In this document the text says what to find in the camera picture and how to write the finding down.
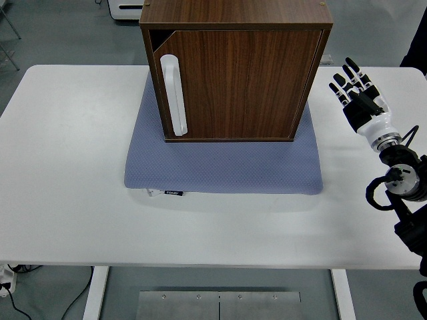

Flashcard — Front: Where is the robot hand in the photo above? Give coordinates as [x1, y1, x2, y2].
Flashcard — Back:
[328, 57, 402, 145]

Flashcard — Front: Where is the brown wooden cabinet door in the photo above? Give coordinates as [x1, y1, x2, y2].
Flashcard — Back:
[152, 29, 324, 139]

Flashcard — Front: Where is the brown wooden cabinet body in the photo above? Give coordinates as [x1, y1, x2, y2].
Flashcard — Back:
[139, 0, 334, 144]

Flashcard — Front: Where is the person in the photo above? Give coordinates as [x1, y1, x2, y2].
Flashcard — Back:
[399, 22, 427, 79]

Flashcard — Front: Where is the blue perforated mat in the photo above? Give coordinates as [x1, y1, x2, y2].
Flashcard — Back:
[123, 71, 325, 196]

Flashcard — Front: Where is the white table leg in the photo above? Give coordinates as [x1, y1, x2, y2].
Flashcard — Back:
[82, 266, 110, 320]
[330, 268, 356, 320]

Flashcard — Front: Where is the grey metal plate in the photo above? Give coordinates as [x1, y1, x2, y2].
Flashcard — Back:
[218, 291, 302, 320]
[136, 291, 220, 320]

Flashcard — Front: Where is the white appliance with slot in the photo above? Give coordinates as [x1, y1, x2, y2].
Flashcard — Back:
[107, 0, 145, 21]

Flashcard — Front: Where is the white power strip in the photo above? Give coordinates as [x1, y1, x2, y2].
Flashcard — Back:
[0, 264, 18, 298]

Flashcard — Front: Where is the white door handle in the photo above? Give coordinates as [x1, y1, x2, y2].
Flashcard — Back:
[159, 53, 189, 137]

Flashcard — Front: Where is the long black floor cable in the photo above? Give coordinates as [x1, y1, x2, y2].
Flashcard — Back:
[59, 265, 95, 320]

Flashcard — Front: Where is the grey metal rack frame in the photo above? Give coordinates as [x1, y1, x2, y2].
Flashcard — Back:
[0, 0, 22, 73]

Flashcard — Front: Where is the black plugged power cable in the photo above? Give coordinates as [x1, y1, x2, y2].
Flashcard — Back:
[2, 283, 33, 320]

